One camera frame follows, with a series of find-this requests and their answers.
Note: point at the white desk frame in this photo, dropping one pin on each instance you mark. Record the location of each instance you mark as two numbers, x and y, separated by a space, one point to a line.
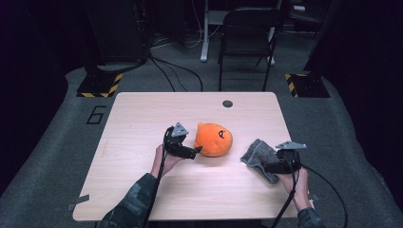
205 38

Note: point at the striped black stand base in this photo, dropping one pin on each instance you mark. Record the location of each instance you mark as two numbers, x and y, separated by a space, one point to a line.
309 86
98 85

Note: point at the person's left hand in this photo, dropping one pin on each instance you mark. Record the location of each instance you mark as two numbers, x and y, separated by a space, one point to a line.
163 164

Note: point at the black folding chair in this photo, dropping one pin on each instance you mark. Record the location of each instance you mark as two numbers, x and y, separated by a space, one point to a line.
245 41

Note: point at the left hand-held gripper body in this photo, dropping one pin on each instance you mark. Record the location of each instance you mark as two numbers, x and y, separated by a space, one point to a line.
174 145

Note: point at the grey tape strip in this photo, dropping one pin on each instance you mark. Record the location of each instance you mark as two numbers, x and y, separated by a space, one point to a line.
80 199
315 197

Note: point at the grey towel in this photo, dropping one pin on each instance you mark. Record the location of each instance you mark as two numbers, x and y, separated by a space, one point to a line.
258 155

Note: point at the small white box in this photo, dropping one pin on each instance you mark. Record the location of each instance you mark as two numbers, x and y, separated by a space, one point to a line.
299 8

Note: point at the person's right hand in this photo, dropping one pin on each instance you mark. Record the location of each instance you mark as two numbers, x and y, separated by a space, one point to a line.
301 190

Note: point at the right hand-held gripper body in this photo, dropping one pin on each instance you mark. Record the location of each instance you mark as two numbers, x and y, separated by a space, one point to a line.
290 161

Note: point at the orange plush toy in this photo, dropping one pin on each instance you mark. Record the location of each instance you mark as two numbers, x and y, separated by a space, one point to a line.
212 141

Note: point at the dark equipment cabinet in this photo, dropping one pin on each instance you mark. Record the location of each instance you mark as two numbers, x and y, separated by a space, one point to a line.
117 31

